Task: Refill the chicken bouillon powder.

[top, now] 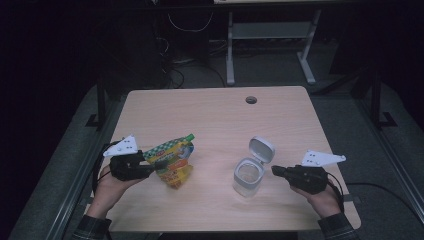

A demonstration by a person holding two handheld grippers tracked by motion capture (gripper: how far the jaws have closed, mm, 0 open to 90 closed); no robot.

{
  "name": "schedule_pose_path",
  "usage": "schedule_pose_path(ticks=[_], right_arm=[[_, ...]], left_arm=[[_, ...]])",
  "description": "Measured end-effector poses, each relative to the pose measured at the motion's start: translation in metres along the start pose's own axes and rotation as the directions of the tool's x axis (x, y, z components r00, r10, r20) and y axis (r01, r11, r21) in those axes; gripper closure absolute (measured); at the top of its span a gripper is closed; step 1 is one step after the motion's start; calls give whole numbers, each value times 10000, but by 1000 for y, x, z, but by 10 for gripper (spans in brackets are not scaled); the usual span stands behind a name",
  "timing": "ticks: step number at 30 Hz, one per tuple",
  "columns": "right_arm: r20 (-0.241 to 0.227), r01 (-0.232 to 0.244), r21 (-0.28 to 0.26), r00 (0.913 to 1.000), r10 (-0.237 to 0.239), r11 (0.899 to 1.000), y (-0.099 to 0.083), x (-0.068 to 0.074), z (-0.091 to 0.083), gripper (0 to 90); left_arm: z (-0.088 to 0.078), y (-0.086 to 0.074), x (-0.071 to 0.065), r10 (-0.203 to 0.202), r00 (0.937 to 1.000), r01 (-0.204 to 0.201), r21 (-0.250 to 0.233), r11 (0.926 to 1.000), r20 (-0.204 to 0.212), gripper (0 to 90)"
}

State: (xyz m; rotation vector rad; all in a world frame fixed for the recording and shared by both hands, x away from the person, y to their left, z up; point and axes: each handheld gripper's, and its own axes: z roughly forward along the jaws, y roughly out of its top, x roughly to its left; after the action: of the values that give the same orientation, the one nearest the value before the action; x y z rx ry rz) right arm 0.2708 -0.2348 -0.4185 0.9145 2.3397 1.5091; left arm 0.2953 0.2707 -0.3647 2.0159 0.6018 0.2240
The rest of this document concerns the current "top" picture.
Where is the left hand-held gripper black cable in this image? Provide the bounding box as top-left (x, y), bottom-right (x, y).
top-left (91, 141), bottom-right (122, 193)

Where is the bundle of black floor cables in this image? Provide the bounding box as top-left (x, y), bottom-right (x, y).
top-left (162, 59), bottom-right (228, 89)

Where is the right hand-held gripper black cable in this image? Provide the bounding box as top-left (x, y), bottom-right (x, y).
top-left (326, 173), bottom-right (346, 214)

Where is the yellow green spout pouch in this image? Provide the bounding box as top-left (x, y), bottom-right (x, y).
top-left (143, 133), bottom-right (196, 190)

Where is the clear container with grey lid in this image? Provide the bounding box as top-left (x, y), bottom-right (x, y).
top-left (232, 135), bottom-right (277, 198)

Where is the person's right hand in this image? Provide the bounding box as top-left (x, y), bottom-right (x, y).
top-left (290, 181), bottom-right (343, 220)

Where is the black metal stand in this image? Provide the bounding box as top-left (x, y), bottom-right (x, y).
top-left (368, 68), bottom-right (398, 130)
top-left (84, 76), bottom-right (111, 130)

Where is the person's left hand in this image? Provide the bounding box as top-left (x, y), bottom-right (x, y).
top-left (87, 164), bottom-right (148, 220)

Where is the hand-held gripper black cable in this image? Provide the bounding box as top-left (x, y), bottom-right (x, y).
top-left (326, 173), bottom-right (346, 214)
top-left (91, 141), bottom-right (122, 193)

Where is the black floor cable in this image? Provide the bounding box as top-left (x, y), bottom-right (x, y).
top-left (346, 181), bottom-right (418, 218)

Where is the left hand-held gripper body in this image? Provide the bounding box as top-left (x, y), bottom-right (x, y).
top-left (102, 134), bottom-right (156, 182)

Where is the white hanging cable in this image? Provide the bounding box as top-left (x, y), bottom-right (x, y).
top-left (167, 12), bottom-right (214, 34)

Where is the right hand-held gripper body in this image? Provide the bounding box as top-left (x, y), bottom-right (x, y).
top-left (286, 149), bottom-right (347, 195)

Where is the white metal desk frame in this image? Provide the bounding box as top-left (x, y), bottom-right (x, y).
top-left (225, 9), bottom-right (323, 86)

